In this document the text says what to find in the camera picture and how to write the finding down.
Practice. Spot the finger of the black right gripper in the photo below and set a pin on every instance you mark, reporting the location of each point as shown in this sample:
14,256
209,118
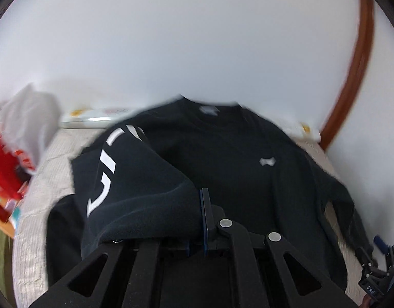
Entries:
365,259
387,251

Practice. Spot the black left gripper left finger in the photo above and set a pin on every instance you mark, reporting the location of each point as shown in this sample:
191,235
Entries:
114,275

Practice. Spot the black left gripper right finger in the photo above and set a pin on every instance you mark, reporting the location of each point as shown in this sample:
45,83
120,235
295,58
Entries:
268,270

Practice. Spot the black sweatshirt with white print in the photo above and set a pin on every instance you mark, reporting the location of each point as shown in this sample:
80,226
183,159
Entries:
140,181

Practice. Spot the striped beige quilted bedspread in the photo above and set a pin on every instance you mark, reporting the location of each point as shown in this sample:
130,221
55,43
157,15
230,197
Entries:
53,180

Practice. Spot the red bag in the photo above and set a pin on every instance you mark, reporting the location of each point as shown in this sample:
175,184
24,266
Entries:
16,169

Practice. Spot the white cloth on pile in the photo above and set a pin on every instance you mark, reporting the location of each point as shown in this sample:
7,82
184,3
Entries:
28,122

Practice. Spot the brown wooden door frame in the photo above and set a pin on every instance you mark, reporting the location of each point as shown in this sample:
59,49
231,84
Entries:
356,73

